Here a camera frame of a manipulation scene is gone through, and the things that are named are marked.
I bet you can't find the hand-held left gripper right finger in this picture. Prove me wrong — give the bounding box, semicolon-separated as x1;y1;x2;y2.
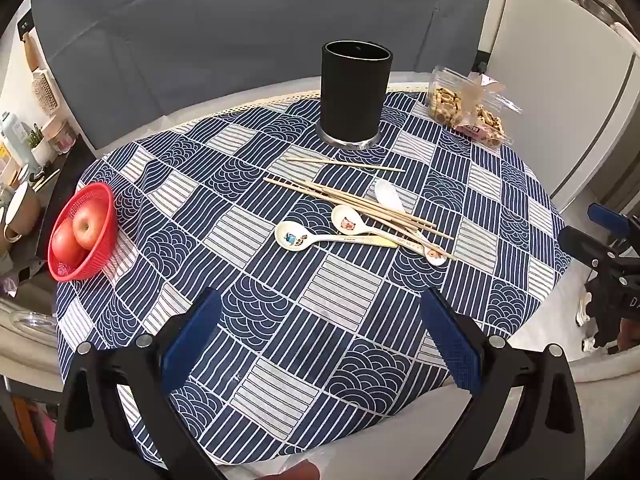
420;287;587;480

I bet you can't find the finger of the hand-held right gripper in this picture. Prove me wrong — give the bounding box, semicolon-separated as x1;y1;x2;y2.
587;203;632;237
556;226;613;273

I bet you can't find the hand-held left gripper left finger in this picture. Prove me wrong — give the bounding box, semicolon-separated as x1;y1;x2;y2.
54;287;231;480

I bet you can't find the white spoon with cartoon print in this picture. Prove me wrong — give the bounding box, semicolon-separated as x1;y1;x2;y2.
274;220;399;251

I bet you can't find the pile of wooden chopsticks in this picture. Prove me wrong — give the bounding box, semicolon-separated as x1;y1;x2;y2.
264;176;458;262

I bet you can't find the white spoon with pig print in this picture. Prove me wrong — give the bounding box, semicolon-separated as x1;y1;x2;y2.
331;204;448;266

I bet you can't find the plain white ceramic spoon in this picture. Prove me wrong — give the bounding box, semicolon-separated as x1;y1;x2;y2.
374;178;406;212

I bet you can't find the black cylindrical utensil holder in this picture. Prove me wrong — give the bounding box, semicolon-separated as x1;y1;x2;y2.
315;39;393;150

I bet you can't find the person's left hand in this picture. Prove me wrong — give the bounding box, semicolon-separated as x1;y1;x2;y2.
277;461;322;480

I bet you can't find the blue patterned tablecloth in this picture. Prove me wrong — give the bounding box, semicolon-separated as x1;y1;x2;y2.
54;91;573;468

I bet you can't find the red plastic basket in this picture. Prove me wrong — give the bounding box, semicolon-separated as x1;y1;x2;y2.
47;182;120;282

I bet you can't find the white refrigerator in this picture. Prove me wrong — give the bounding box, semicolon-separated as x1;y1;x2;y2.
480;0;640;213

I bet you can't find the red apple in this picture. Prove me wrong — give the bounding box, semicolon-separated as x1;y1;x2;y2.
51;220;88;267
71;206;112;251

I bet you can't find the clear glass bowl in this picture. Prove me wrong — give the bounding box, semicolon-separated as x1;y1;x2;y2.
9;310;60;343

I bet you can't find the dark side counter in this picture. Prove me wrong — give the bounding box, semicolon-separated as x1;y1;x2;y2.
0;145;98;273

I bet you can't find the glass jar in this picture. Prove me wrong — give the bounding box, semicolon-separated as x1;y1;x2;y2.
575;0;633;28

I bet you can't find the cream enamel mug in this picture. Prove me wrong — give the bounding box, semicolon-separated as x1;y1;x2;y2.
2;181;42;242

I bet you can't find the pink candle jar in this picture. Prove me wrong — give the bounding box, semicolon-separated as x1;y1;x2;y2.
47;117;77;156

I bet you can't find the small potted plant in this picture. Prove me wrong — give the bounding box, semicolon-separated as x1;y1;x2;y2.
27;124;53;167

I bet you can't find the cream lace table mat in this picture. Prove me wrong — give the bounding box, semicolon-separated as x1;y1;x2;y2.
175;87;431;133

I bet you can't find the wooden brush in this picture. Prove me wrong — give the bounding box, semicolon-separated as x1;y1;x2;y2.
31;70;57;112

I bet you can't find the wooden cutting board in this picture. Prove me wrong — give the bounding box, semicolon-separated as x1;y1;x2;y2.
22;34;42;72

